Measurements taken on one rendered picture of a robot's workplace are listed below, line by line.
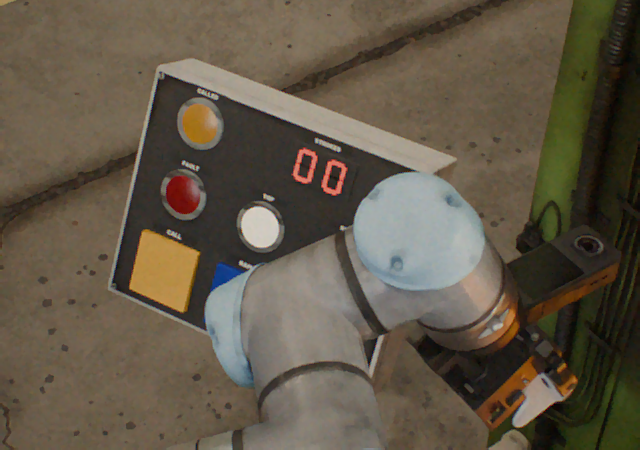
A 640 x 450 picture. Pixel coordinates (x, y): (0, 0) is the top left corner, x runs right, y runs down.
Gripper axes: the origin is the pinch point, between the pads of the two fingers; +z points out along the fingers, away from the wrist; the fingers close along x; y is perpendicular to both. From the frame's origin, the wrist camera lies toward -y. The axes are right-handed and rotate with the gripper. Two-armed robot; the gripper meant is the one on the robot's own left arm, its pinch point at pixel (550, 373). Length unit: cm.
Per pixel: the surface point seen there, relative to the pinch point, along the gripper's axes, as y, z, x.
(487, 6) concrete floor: -73, 176, -155
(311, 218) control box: 4.6, 12.2, -36.4
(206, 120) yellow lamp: 5, 6, -51
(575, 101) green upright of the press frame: -23.6, 13.8, -25.2
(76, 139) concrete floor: 26, 126, -173
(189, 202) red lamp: 13, 11, -48
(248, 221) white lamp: 9.7, 12.3, -41.9
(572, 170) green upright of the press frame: -19.6, 21.8, -23.8
